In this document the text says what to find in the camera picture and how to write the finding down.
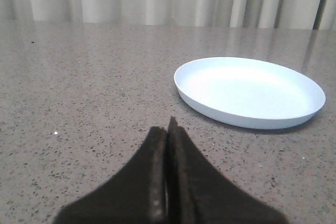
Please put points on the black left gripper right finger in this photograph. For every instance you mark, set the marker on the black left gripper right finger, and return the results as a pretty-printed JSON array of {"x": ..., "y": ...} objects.
[{"x": 199, "y": 193}]

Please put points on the light blue round plate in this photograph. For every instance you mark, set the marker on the light blue round plate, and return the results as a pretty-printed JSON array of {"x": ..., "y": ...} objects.
[{"x": 248, "y": 93}]

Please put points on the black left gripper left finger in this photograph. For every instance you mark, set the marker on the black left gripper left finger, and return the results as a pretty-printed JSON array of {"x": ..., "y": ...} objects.
[{"x": 135, "y": 194}]

